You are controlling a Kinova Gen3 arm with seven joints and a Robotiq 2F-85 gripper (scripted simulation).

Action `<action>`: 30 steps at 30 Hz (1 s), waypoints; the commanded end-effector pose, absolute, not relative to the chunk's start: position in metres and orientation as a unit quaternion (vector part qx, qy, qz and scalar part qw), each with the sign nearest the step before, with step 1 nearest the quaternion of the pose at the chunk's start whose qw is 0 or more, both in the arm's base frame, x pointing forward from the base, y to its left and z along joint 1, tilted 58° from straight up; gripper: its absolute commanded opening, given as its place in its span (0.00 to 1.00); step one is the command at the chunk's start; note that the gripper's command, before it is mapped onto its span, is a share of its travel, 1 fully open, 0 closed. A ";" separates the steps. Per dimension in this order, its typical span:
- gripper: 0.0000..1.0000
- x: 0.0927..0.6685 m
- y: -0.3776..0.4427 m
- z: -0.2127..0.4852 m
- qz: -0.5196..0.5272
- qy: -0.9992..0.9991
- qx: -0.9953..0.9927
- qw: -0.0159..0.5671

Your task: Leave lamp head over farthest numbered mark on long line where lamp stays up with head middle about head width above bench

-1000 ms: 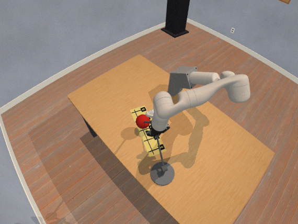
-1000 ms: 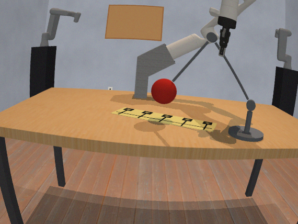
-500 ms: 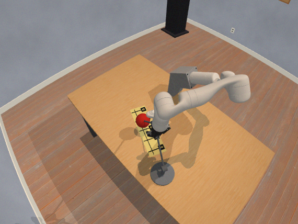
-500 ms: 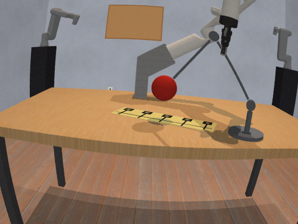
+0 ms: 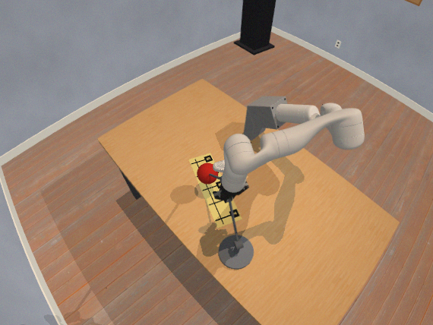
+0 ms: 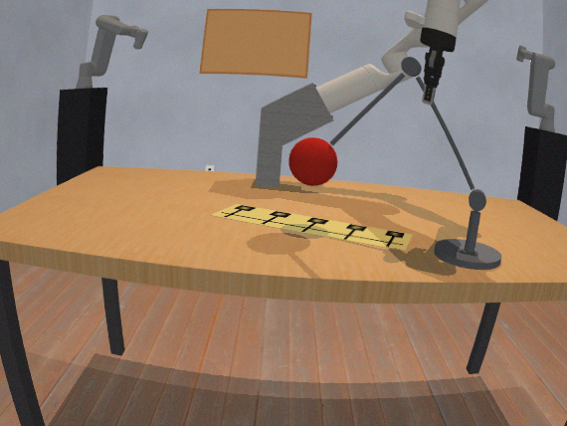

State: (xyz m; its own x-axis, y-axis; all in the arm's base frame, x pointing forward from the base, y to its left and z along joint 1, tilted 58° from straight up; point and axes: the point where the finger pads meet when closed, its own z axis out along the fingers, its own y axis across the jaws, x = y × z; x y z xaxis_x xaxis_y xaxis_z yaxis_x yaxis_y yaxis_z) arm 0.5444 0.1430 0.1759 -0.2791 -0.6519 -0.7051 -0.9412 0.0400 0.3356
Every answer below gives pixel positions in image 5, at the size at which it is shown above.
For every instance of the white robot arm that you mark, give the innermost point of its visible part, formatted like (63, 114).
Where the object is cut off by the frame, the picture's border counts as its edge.
(345, 126)

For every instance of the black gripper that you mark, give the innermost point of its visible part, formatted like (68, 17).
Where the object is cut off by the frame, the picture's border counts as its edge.
(221, 194)

